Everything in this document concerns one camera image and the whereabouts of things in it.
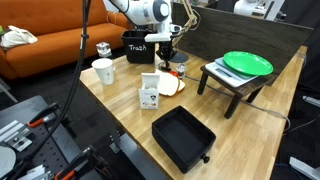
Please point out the dark wooden back board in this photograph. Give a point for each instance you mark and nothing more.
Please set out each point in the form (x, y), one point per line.
(220, 32)

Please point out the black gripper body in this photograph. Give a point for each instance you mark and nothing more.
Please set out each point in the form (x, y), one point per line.
(166, 50)

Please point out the orange handled clamp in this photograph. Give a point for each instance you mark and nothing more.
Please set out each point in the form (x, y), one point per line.
(81, 159)
(43, 115)

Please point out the small glass jar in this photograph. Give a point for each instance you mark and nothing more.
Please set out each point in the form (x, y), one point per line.
(181, 69)

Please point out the red toy tomato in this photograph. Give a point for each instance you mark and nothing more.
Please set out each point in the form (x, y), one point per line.
(174, 73)

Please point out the black trash bin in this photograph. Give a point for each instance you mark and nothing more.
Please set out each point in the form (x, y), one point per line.
(137, 50)

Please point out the white toy bread slice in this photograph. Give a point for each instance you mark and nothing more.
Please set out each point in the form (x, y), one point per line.
(168, 83)

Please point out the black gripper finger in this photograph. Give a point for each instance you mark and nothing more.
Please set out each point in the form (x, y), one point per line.
(163, 64)
(168, 63)

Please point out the orange sofa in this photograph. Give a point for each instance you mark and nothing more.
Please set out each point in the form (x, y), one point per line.
(57, 25)

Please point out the green plastic plate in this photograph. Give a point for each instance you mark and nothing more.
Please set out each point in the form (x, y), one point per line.
(248, 63)

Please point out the black square tray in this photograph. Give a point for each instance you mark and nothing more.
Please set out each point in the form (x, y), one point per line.
(183, 138)

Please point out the white paper cup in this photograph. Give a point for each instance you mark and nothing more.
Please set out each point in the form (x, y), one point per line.
(105, 70)

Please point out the white kitchen scale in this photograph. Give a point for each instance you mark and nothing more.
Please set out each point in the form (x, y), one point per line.
(227, 74)

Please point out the small dark wooden stool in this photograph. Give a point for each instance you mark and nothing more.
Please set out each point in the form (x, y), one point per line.
(250, 89)

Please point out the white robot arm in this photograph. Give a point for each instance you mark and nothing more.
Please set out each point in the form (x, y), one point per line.
(152, 12)

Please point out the white small carton box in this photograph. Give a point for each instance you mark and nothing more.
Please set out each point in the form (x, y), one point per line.
(149, 93)

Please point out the white cloth bag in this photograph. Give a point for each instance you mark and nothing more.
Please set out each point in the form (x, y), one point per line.
(17, 36)

